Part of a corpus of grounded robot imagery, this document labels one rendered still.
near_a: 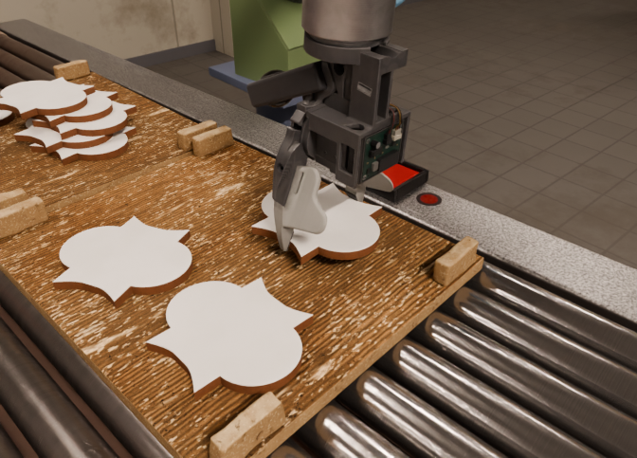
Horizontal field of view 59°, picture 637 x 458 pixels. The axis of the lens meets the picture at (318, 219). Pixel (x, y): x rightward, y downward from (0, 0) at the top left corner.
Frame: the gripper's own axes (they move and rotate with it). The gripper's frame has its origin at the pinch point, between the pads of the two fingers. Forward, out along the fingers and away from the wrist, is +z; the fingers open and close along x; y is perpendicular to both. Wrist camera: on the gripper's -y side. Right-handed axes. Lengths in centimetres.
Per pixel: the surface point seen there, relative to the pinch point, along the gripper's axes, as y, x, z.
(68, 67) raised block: -66, 5, 4
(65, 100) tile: -43.9, -5.9, -0.4
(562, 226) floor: -20, 170, 97
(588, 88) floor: -76, 332, 100
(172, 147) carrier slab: -30.0, 1.7, 4.3
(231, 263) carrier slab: -3.3, -9.2, 2.8
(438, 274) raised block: 13.6, 2.5, 0.6
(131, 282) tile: -6.7, -18.4, 1.9
